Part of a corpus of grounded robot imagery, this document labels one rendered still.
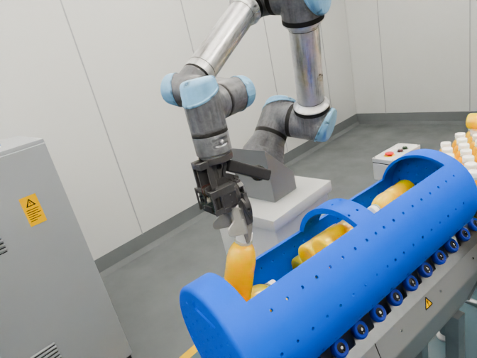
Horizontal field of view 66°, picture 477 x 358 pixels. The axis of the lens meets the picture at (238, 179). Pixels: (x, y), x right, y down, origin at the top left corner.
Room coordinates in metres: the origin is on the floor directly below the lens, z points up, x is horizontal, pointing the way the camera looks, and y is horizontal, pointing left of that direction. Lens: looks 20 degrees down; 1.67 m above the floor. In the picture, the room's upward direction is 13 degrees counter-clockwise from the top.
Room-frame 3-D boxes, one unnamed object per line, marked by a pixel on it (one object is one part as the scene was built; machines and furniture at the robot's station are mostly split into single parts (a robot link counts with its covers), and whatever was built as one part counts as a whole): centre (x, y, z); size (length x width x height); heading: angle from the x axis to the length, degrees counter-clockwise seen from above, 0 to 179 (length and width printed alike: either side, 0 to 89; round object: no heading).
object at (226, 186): (0.73, 0.04, 1.41); 0.09 x 0.08 x 0.12; 122
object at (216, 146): (0.73, 0.03, 1.49); 0.08 x 0.08 x 0.05
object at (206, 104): (0.74, 0.03, 1.57); 0.09 x 0.08 x 0.11; 142
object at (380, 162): (1.46, -0.68, 1.05); 0.20 x 0.10 x 0.10; 122
